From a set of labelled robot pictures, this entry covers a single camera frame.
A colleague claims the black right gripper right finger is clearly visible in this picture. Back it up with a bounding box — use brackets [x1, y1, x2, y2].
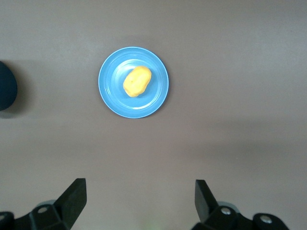
[191, 179, 291, 230]

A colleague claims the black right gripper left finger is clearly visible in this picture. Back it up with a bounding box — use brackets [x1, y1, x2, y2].
[0, 178, 87, 230]

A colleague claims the yellow potato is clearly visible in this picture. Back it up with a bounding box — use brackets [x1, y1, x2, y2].
[123, 66, 152, 98]

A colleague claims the blue round plate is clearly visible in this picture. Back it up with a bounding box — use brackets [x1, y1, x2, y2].
[98, 46, 169, 119]

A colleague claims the black pot with blue handle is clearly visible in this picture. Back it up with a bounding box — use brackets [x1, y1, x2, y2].
[0, 60, 18, 111]

